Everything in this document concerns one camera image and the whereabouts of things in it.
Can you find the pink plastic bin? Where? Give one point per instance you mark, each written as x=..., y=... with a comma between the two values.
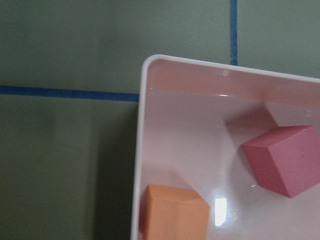
x=193, y=117

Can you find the orange foam block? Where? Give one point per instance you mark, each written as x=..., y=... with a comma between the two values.
x=171, y=213

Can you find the pink foam block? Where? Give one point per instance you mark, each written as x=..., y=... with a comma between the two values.
x=285, y=160

